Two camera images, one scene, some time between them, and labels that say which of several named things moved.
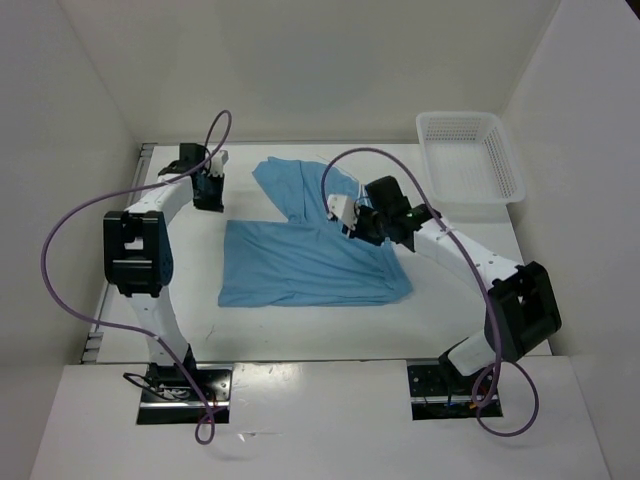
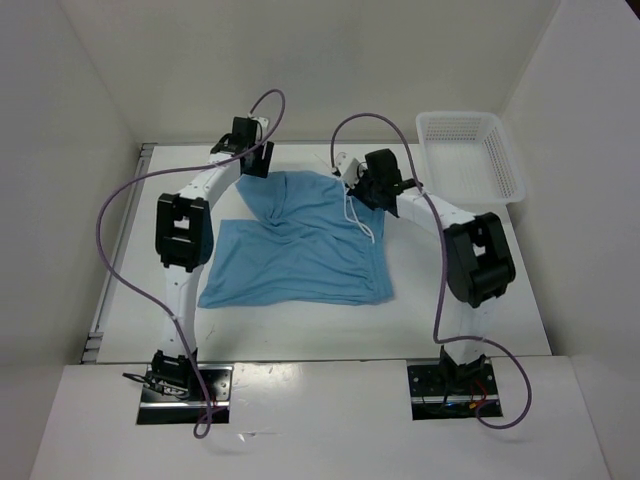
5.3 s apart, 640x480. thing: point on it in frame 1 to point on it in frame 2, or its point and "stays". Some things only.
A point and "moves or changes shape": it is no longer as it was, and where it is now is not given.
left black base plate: (214, 382) stays
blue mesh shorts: (308, 260) moves or changes shape
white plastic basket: (470, 165) stays
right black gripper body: (370, 225) to (365, 191)
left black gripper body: (210, 198) to (260, 166)
